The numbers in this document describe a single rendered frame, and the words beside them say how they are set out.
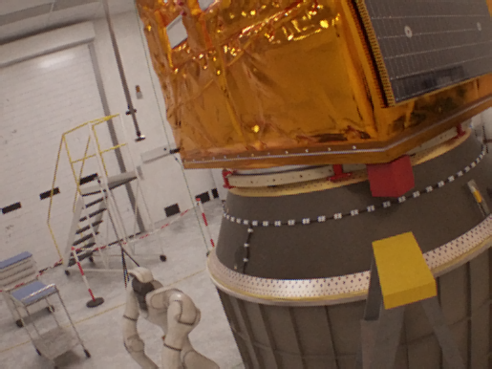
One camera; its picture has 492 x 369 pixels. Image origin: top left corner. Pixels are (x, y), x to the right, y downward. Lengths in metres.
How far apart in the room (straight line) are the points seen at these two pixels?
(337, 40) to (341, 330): 1.31
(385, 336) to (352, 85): 0.88
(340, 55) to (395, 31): 0.29
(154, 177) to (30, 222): 3.24
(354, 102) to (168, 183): 8.72
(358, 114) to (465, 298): 1.15
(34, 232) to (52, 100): 2.94
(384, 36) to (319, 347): 1.49
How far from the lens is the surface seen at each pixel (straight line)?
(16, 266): 6.32
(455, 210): 2.09
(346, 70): 1.55
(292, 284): 2.03
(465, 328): 2.29
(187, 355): 1.89
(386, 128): 1.58
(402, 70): 1.66
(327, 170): 1.95
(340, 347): 2.12
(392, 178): 1.63
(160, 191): 10.00
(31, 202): 9.31
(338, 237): 1.95
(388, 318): 1.17
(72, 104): 9.52
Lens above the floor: 2.07
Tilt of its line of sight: 9 degrees down
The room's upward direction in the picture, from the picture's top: 16 degrees counter-clockwise
